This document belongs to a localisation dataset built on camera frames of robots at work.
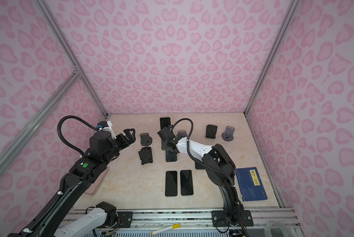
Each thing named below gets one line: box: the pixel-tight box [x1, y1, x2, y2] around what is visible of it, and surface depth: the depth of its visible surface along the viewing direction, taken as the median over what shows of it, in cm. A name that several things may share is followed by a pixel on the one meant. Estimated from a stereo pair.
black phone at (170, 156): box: [165, 150, 177, 162], surface depth 92 cm
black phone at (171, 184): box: [165, 170, 178, 197], surface depth 84 cm
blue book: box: [235, 166, 268, 202], surface depth 84 cm
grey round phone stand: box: [221, 125, 235, 142], surface depth 103 cm
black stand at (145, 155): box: [138, 147, 153, 165], surface depth 95 cm
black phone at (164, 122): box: [159, 117, 171, 130], surface depth 100 cm
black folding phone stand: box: [205, 124, 218, 140], surface depth 106 cm
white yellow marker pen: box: [151, 223, 181, 236], surface depth 72 cm
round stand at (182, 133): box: [176, 130, 188, 138], surface depth 103 cm
